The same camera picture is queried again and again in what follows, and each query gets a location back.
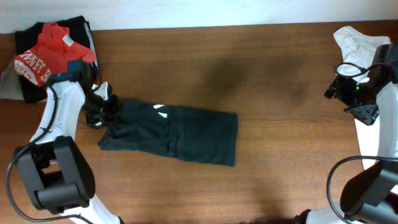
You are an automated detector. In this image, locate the black folded garment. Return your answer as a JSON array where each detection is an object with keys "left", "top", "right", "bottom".
[{"left": 14, "top": 16, "right": 95, "bottom": 103}]

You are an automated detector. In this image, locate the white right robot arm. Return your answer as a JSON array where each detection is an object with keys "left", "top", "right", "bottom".
[{"left": 295, "top": 82, "right": 397, "bottom": 223}]

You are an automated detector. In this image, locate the dark green t-shirt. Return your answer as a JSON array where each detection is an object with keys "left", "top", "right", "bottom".
[{"left": 98, "top": 99, "right": 238, "bottom": 167}]

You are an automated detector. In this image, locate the white crumpled garment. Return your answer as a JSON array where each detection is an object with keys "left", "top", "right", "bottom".
[{"left": 333, "top": 26, "right": 397, "bottom": 157}]

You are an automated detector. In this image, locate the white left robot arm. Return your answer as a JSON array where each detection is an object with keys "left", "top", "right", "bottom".
[{"left": 6, "top": 72, "right": 122, "bottom": 223}]

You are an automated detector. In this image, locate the grey folded garment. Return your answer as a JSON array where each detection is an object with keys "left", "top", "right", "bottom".
[{"left": 1, "top": 61, "right": 24, "bottom": 101}]

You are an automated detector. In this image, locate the red printed t-shirt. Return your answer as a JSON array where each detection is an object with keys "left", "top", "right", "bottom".
[{"left": 14, "top": 22, "right": 96, "bottom": 87}]

